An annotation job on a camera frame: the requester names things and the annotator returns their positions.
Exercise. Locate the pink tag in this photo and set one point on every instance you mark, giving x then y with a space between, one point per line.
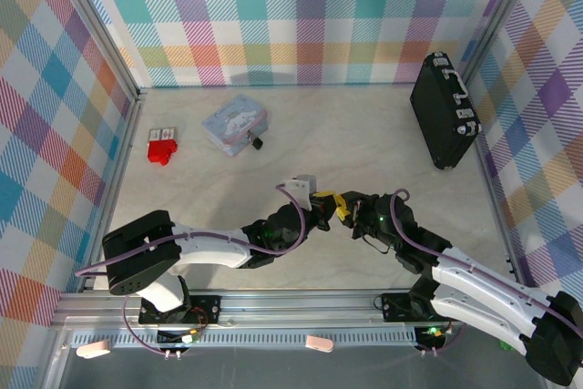
319 344
93 349

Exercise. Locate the green plastic block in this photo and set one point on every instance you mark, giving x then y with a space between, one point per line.
504 346

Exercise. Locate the aluminium frame post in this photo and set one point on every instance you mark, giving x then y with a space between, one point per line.
501 15
103 29

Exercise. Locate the aluminium floor rail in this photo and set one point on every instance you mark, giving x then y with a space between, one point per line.
115 188
501 225

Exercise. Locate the black base plate right arm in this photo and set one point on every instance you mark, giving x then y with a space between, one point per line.
394 307

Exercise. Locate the small circuit board right arm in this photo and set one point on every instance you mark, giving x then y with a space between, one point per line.
432 332

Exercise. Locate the small circuit board left arm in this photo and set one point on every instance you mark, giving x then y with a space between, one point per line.
189 338

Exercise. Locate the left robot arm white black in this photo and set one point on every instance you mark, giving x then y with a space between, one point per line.
209 250

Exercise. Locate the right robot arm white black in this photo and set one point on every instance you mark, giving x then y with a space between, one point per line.
478 316

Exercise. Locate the black briefcase with metal clasps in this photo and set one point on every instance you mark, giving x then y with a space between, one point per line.
439 111

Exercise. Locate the black base plate left arm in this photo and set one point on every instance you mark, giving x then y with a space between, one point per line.
205 304

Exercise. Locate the aluminium frame rail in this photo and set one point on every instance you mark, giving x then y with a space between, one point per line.
296 307

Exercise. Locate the red block with labels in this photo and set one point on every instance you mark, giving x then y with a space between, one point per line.
161 150

